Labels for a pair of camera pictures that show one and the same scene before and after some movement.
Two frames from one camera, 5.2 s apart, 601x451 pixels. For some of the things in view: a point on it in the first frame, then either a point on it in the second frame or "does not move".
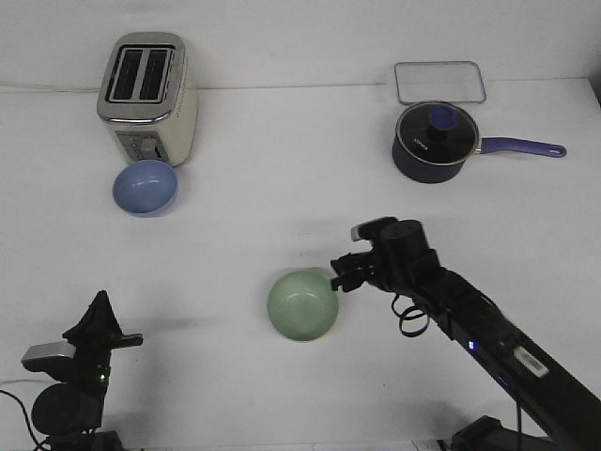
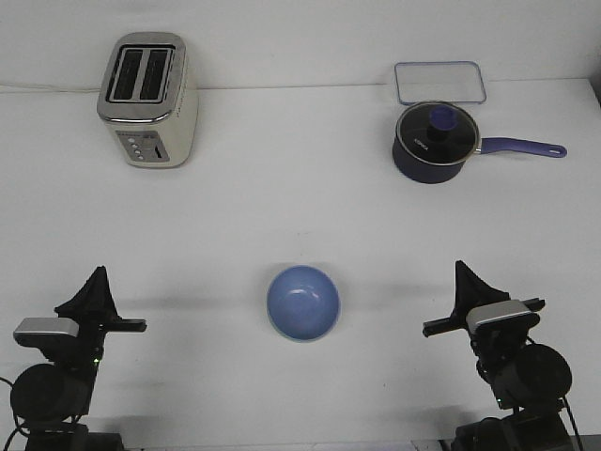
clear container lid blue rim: x=439 y=83 does not move
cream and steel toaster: x=147 y=97 does not move
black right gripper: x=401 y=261 to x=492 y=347
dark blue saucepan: x=432 y=144 does not move
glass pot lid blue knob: x=437 y=133 does not move
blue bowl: x=146 y=188 to x=302 y=303
